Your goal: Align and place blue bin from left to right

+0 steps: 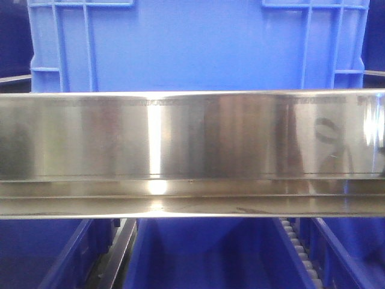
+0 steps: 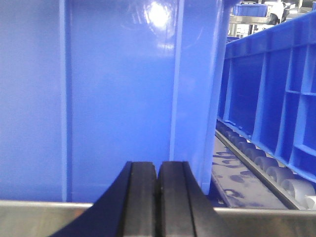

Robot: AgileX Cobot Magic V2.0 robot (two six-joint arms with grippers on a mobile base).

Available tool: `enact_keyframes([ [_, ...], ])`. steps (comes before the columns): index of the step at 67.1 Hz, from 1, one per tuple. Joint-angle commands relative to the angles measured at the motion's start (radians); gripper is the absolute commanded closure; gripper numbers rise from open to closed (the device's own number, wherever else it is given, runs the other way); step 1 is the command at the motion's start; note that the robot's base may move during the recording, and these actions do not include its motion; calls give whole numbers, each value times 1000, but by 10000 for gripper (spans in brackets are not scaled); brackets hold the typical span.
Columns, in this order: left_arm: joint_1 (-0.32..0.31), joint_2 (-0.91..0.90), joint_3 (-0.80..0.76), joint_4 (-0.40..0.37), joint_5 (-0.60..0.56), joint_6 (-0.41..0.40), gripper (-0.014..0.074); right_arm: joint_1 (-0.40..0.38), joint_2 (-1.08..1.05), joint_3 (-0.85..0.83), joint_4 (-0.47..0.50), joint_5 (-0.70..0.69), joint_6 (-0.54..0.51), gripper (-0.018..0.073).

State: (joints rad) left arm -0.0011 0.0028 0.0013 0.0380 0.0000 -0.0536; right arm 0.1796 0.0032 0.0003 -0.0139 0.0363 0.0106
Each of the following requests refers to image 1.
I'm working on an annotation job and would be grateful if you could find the black metal divider rail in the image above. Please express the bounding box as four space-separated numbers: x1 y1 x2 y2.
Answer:
84 219 137 288

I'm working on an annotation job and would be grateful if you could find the white roller track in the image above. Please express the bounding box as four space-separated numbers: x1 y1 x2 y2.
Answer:
280 217 324 288

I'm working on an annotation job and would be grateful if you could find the stainless steel shelf rail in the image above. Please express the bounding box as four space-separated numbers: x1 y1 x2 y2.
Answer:
1 89 384 219

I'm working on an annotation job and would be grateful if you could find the dark blue bin lower right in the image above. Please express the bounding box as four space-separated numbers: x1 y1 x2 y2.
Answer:
296 217 384 288

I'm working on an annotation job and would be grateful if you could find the light blue plastic bin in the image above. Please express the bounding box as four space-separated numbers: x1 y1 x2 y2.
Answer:
27 1 370 92

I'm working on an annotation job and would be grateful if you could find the dark blue bin lower left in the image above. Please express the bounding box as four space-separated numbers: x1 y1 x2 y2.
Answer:
1 219 120 288

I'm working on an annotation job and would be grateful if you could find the dark blue bin upper right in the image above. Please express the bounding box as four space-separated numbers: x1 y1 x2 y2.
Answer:
363 1 384 72

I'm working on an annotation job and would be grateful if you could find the dark blue bin upper left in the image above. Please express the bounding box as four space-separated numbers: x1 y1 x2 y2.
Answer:
1 1 33 78

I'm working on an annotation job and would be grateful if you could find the dark blue bin lower centre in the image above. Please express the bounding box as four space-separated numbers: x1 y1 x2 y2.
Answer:
123 217 315 288

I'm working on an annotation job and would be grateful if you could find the dark blue bin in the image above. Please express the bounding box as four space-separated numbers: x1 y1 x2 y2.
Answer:
296 217 384 288
1 219 120 288
123 217 315 288
1 1 33 78
363 1 384 72

